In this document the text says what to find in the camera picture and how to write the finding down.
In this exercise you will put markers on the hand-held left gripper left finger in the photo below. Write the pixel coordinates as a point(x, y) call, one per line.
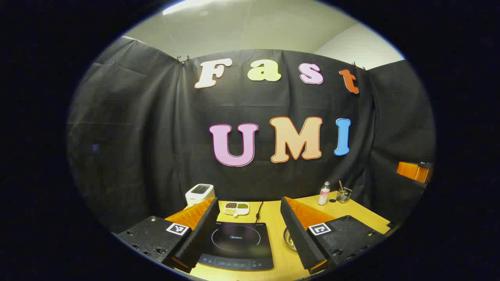
point(201, 234)

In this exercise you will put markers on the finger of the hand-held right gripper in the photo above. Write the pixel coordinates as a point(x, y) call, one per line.
point(425, 175)
point(407, 171)

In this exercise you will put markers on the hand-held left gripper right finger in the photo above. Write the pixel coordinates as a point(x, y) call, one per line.
point(299, 234)

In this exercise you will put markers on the stainless steel pot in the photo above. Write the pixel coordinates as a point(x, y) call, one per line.
point(289, 240)

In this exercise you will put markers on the black induction cooktop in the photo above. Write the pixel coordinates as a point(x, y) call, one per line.
point(238, 249)

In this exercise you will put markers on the white toaster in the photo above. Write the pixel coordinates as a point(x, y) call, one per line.
point(199, 194)

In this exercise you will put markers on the white divided dish with beans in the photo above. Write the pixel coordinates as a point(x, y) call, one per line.
point(236, 208)

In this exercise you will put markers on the clear bottle with pink label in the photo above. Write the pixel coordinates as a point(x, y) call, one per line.
point(324, 195)

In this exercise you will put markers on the clear glass holder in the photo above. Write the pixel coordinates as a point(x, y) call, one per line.
point(344, 196)

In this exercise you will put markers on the wooden stick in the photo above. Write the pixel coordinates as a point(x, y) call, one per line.
point(340, 185)

